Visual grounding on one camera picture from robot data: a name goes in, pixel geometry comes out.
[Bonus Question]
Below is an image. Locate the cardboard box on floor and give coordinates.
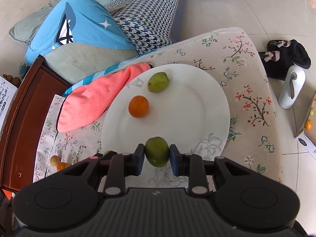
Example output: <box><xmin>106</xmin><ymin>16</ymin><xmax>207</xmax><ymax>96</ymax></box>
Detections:
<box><xmin>294</xmin><ymin>98</ymin><xmax>316</xmax><ymax>161</ymax></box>

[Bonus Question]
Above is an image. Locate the pink towel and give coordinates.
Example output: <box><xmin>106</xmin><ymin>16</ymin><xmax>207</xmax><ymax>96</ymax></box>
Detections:
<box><xmin>57</xmin><ymin>63</ymin><xmax>151</xmax><ymax>132</ymax></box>

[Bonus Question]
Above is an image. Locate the floral tablecloth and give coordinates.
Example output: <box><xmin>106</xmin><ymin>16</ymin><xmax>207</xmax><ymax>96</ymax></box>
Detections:
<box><xmin>33</xmin><ymin>28</ymin><xmax>282</xmax><ymax>181</ymax></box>

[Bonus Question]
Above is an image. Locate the green jujube top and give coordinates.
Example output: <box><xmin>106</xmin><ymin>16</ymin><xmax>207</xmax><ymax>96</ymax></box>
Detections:
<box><xmin>147</xmin><ymin>72</ymin><xmax>169</xmax><ymax>93</ymax></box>

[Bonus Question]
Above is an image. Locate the large green jujube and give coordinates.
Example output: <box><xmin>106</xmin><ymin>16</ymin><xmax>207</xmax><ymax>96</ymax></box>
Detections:
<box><xmin>145</xmin><ymin>136</ymin><xmax>170</xmax><ymax>167</ymax></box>

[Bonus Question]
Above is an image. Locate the orange tangerine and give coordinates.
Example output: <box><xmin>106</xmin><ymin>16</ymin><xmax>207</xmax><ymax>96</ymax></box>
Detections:
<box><xmin>56</xmin><ymin>162</ymin><xmax>68</xmax><ymax>172</ymax></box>
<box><xmin>128</xmin><ymin>95</ymin><xmax>150</xmax><ymax>118</ymax></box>

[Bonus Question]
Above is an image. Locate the blue cushion cover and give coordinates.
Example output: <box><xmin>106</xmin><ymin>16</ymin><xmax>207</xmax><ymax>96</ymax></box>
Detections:
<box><xmin>25</xmin><ymin>0</ymin><xmax>135</xmax><ymax>65</ymax></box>

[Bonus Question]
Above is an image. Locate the black slipper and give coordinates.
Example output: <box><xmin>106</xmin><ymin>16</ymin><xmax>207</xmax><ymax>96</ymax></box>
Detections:
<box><xmin>259</xmin><ymin>51</ymin><xmax>293</xmax><ymax>81</ymax></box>
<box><xmin>267</xmin><ymin>39</ymin><xmax>311</xmax><ymax>69</ymax></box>

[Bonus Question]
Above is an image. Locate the black slipper far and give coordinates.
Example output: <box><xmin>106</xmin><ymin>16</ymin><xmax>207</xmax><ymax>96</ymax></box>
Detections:
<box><xmin>267</xmin><ymin>39</ymin><xmax>311</xmax><ymax>69</ymax></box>

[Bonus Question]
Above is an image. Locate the white dispenser bottle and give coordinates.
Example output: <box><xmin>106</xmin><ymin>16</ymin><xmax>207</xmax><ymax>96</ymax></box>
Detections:
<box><xmin>278</xmin><ymin>65</ymin><xmax>306</xmax><ymax>110</ymax></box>

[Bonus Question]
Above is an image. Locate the white floral plate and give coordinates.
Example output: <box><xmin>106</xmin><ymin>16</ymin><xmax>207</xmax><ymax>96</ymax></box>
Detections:
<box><xmin>101</xmin><ymin>63</ymin><xmax>231</xmax><ymax>188</ymax></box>

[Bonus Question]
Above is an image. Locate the green pillow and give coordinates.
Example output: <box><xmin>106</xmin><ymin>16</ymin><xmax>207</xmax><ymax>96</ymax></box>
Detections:
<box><xmin>44</xmin><ymin>43</ymin><xmax>138</xmax><ymax>85</ymax></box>

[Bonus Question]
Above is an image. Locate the brown longan top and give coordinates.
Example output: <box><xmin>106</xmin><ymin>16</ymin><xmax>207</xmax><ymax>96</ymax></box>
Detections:
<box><xmin>49</xmin><ymin>155</ymin><xmax>60</xmax><ymax>167</ymax></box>

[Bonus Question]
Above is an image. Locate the houndstooth sofa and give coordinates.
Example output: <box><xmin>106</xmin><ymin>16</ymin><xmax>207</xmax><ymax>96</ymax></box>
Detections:
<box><xmin>106</xmin><ymin>0</ymin><xmax>184</xmax><ymax>55</ymax></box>

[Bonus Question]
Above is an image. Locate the black slipper near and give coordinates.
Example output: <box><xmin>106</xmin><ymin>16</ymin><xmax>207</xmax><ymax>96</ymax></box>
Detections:
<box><xmin>259</xmin><ymin>51</ymin><xmax>293</xmax><ymax>81</ymax></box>

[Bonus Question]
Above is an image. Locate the white milk carton box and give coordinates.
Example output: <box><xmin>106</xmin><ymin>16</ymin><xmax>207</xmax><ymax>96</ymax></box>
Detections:
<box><xmin>0</xmin><ymin>76</ymin><xmax>17</xmax><ymax>130</ymax></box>

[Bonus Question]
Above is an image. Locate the dark wooden cabinet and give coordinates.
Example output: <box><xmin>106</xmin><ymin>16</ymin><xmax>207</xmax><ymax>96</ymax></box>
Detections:
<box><xmin>1</xmin><ymin>56</ymin><xmax>71</xmax><ymax>193</ymax></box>

